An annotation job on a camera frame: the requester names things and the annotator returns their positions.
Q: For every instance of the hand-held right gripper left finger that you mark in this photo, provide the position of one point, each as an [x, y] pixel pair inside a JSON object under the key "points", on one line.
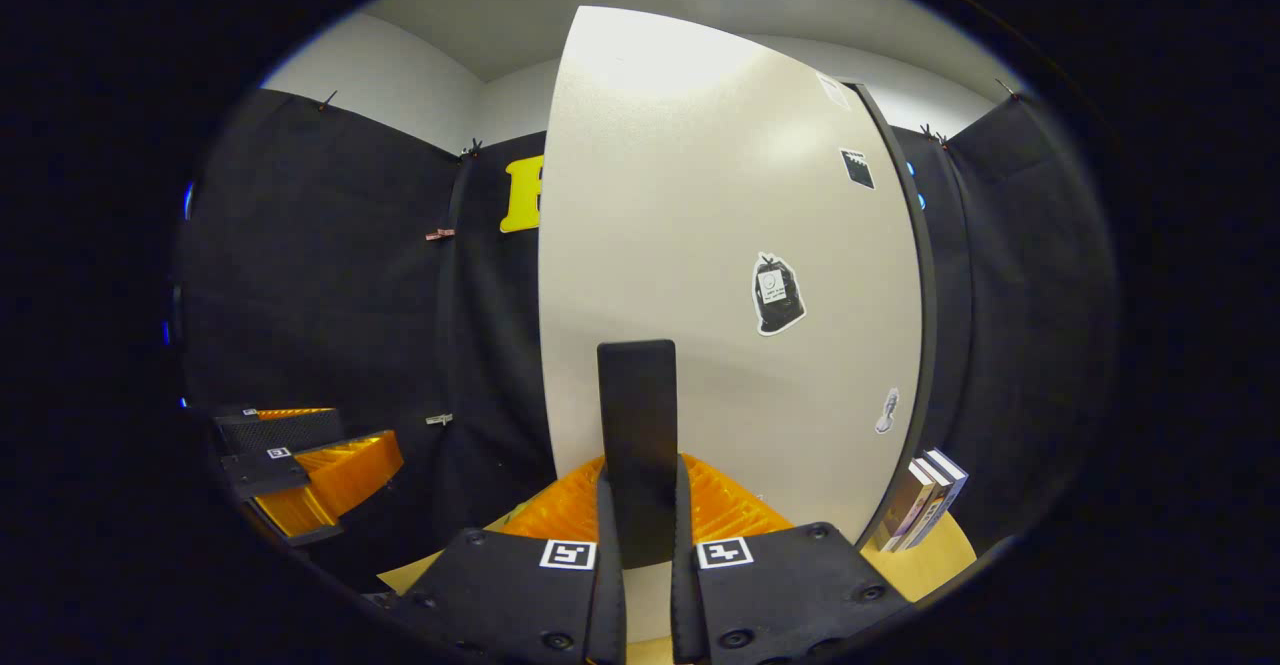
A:
{"points": [[610, 615]]}

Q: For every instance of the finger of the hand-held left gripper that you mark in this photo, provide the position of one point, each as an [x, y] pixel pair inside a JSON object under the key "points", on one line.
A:
{"points": [[262, 472], [285, 433]]}

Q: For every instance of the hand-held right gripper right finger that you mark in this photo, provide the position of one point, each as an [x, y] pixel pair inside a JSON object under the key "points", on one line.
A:
{"points": [[686, 615]]}

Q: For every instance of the black backdrop cloth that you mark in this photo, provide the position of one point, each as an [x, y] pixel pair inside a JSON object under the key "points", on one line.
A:
{"points": [[330, 275]]}

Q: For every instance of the upright book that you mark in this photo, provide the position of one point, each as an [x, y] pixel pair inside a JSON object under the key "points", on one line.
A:
{"points": [[950, 473], [900, 515], [927, 510]]}

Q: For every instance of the red clip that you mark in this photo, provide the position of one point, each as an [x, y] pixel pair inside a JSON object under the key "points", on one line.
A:
{"points": [[440, 234]]}

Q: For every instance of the black clip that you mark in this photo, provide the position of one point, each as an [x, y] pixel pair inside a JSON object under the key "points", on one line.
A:
{"points": [[472, 148], [327, 100], [935, 135], [1008, 90]]}

